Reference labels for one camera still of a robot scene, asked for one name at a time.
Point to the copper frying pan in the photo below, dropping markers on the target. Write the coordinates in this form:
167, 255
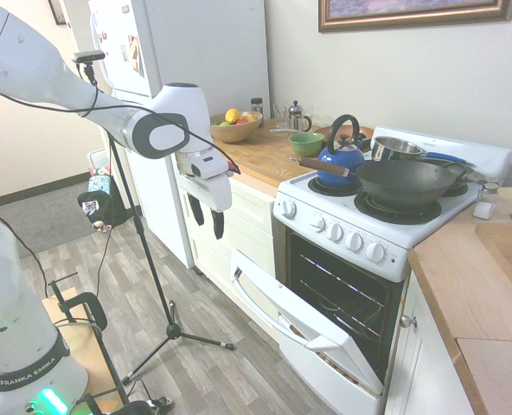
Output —
325, 129

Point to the black camera tripod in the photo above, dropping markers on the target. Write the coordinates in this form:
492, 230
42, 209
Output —
152, 259

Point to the blue tea kettle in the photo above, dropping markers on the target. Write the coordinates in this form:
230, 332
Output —
340, 160

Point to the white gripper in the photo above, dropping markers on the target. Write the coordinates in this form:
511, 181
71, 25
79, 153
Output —
215, 186

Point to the dark lidded spice jar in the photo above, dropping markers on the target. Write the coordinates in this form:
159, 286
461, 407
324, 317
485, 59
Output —
257, 106

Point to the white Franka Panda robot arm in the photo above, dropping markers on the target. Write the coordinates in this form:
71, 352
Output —
31, 82

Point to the black camera on tripod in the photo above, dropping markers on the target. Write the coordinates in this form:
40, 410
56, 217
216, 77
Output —
88, 57

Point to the white cabinet with drawers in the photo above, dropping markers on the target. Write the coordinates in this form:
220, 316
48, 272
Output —
230, 233

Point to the yellow lemon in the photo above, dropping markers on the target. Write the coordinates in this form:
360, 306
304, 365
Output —
233, 115

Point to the wooden cutting board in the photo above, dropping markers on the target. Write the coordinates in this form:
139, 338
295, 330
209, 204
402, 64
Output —
509, 253

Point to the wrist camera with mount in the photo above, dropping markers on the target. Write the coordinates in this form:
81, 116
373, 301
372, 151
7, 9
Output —
206, 163

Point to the green ceramic bowl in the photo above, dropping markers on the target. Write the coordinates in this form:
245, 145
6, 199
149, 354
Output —
306, 143

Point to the glass french press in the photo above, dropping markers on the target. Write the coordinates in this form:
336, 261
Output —
298, 116

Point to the white oven door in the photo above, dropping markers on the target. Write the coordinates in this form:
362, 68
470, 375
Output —
312, 328

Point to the glass salt shaker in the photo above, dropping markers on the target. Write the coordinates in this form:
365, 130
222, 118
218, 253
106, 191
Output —
485, 202

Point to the black bag with print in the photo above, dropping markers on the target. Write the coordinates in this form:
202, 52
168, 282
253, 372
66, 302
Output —
94, 207

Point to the white electric stove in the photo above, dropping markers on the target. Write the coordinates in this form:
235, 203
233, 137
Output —
368, 242

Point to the black clamp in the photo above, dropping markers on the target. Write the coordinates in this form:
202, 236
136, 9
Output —
85, 309

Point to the framed painting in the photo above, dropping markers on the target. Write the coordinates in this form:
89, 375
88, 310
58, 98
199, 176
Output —
416, 13

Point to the white trash bin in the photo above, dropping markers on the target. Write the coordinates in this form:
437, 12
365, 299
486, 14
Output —
98, 162

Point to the drinking glass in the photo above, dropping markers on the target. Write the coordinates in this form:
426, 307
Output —
280, 113

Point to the wooden fruit bowl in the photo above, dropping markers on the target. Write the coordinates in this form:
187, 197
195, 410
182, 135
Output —
234, 127

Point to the white cabinet with round knob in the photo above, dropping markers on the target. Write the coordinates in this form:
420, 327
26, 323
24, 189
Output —
416, 350

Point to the white refrigerator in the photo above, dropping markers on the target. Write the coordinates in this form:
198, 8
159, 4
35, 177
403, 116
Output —
182, 108

